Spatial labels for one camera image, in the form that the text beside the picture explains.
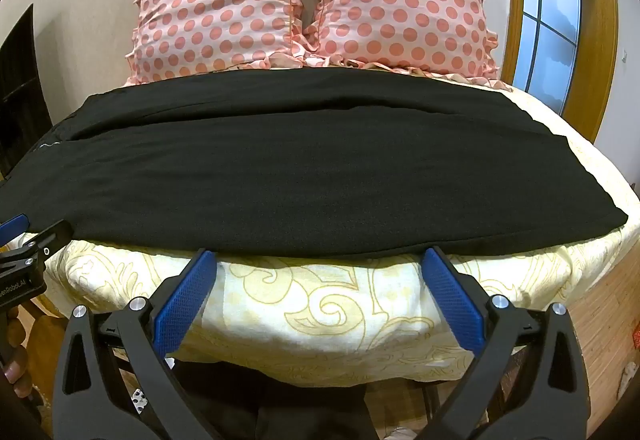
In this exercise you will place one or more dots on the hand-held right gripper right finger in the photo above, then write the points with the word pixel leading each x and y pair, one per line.
pixel 450 295

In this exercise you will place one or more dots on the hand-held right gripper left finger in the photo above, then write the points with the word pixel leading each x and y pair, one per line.
pixel 185 305

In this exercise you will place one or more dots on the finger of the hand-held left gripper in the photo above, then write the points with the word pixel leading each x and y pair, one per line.
pixel 50 236
pixel 14 224

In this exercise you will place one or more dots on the black pants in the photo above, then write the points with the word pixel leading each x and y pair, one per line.
pixel 320 170

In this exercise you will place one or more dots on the person's left hand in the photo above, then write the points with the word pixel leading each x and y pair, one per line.
pixel 15 372

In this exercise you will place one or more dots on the dark cabinet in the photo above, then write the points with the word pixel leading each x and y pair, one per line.
pixel 22 100

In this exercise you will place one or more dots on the yellow patterned bedsheet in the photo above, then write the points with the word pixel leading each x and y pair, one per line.
pixel 325 310

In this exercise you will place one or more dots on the wooden framed glass door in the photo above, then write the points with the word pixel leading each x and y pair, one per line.
pixel 550 10

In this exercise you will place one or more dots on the wooden bed frame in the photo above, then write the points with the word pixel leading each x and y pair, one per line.
pixel 600 345

